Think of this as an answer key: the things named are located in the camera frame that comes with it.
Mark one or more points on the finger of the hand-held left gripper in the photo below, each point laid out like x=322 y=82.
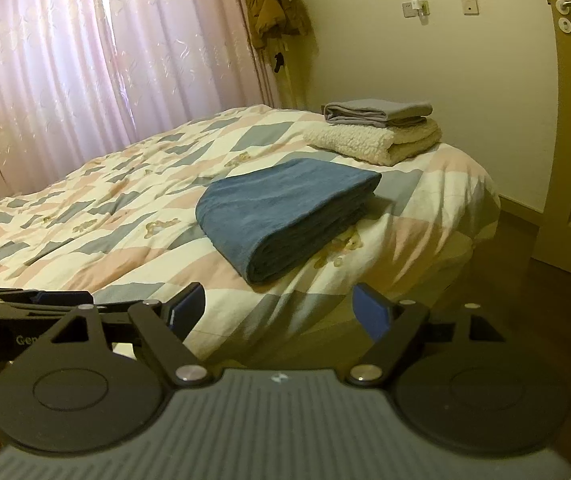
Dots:
x=25 y=302

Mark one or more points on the brown hanging jacket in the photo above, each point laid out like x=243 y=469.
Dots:
x=270 y=0

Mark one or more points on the checkered bear print quilt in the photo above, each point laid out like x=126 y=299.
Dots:
x=115 y=200

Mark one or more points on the folded blue blanket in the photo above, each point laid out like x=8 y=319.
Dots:
x=285 y=205

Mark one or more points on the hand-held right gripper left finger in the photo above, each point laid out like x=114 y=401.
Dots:
x=188 y=306

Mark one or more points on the folded grey cloth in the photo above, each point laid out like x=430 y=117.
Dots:
x=375 y=110

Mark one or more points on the wooden skirting board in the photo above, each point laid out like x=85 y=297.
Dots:
x=520 y=209

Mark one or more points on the pink sheer curtain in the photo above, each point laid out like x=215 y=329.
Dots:
x=55 y=60

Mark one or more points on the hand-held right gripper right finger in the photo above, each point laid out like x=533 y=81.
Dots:
x=369 y=310

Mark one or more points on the round door lock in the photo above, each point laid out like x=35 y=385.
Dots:
x=565 y=24

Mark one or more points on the folded cream fleece blanket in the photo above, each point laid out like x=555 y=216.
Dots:
x=365 y=141

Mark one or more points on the wall socket with white plug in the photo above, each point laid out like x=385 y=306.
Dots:
x=418 y=7

